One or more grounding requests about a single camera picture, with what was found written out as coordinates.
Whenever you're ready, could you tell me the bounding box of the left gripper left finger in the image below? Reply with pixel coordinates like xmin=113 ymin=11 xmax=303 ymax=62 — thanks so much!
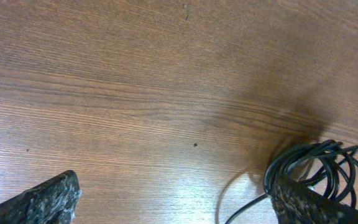
xmin=0 ymin=170 xmax=81 ymax=224

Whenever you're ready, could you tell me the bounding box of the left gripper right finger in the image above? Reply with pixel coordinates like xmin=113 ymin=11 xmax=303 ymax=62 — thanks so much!
xmin=270 ymin=177 xmax=358 ymax=224

